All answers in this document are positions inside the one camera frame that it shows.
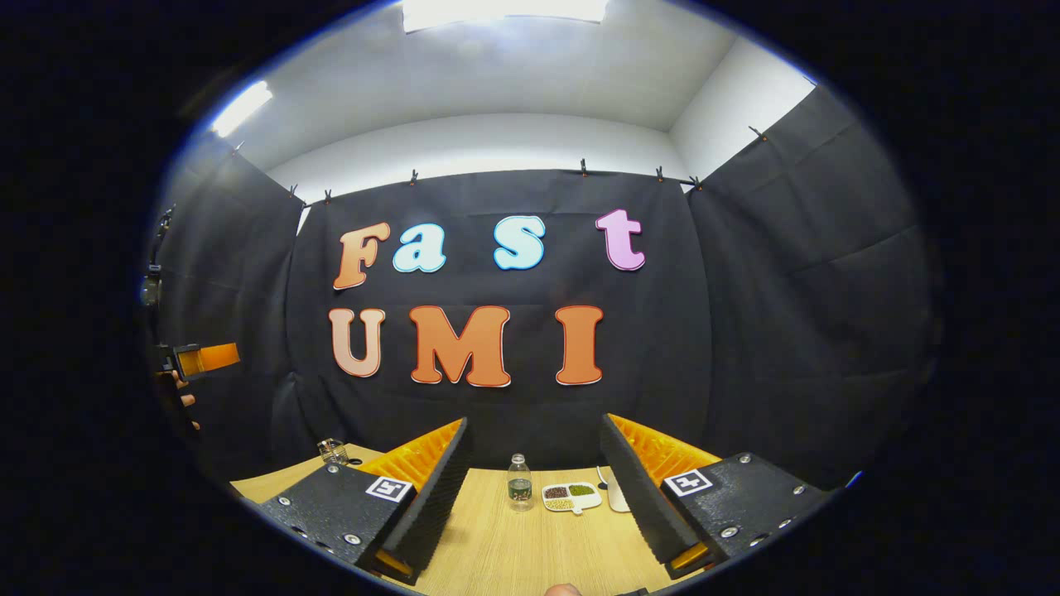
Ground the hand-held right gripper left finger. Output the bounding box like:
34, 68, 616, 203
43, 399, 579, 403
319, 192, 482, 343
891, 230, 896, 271
258, 416, 477, 587

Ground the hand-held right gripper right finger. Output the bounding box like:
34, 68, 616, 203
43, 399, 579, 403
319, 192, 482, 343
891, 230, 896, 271
598, 413, 833, 580

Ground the white divided dish with beans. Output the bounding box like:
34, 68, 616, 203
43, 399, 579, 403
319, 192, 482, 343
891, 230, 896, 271
542, 482, 604, 516

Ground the clear plastic water bottle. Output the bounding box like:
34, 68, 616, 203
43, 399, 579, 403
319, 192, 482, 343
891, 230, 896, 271
507, 454, 533, 512

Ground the black backdrop cloth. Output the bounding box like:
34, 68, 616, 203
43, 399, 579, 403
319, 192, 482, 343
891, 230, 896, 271
153, 83, 945, 497

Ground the ceiling light panel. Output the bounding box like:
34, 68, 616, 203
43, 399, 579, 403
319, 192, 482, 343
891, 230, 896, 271
211, 79, 274, 138
402, 0, 610, 34

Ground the row of black cloth clips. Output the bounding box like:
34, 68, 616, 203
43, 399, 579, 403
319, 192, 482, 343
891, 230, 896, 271
236, 124, 767, 204

